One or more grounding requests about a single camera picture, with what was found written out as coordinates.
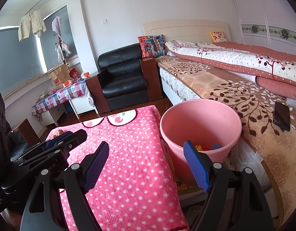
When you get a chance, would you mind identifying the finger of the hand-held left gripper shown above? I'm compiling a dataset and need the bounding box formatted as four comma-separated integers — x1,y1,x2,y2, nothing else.
9,130,74,162
18,129,88,168

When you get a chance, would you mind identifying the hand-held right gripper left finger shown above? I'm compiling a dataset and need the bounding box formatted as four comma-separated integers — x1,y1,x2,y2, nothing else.
19,141,110,231

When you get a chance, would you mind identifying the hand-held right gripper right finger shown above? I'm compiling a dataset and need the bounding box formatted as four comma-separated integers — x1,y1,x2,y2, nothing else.
183,140,275,231

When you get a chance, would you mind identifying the pink plastic bucket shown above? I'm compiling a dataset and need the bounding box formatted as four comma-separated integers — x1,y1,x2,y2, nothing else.
160,100,242,187

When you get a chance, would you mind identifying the yellow cardboard box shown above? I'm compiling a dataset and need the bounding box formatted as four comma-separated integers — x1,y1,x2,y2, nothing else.
174,178,199,193

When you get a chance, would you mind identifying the white side table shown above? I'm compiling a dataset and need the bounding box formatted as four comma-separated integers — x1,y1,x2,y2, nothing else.
40,95,99,128

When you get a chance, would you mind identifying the black leather armchair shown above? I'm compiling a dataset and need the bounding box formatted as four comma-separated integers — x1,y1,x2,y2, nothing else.
85,44,163,113
6,118,41,154

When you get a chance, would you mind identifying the checkered tablecloth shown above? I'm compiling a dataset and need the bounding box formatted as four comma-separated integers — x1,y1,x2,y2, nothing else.
32,79,94,119

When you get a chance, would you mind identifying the pink polka dot blanket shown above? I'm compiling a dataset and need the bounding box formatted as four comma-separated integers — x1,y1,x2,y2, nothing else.
46,105,189,231

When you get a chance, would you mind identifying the brown paper bag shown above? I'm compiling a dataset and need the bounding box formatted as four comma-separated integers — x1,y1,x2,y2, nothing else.
47,64,72,89

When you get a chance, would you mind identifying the white bed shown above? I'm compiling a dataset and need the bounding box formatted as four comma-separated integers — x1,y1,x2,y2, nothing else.
142,19,296,229

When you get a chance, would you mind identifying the brown leaf pattern blanket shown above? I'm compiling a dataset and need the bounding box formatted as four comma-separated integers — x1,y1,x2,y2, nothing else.
155,55,296,222

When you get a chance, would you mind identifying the white hanging garment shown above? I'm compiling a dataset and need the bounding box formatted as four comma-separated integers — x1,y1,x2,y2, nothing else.
55,41,72,63

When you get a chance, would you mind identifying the grey window blind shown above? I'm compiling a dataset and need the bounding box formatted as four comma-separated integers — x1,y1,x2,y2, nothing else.
40,5,77,71
0,26,46,94

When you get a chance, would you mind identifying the wooden coat rack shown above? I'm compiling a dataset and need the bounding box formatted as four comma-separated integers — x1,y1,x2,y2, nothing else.
52,16,72,66

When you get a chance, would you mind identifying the black smartphone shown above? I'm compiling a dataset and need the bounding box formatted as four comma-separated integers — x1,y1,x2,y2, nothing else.
273,100,291,132

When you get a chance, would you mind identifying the pale pink hanging cloth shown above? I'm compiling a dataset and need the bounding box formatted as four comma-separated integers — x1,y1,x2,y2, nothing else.
52,16,64,38

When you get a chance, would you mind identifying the white and pink quilt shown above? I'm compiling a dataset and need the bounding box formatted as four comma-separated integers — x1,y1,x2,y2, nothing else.
165,41,296,101

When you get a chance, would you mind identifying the cream hanging jacket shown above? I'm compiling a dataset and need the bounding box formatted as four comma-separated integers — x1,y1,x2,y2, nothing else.
18,11,47,42

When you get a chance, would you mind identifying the colourful printed cushion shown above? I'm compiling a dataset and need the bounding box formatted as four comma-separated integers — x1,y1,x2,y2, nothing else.
138,35,166,58

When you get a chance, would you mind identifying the yellow flowered cushion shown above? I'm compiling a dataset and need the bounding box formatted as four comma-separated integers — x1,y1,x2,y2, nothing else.
209,31,228,43

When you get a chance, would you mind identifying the white wardrobe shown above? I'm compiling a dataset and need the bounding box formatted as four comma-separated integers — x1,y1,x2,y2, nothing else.
228,0,296,58

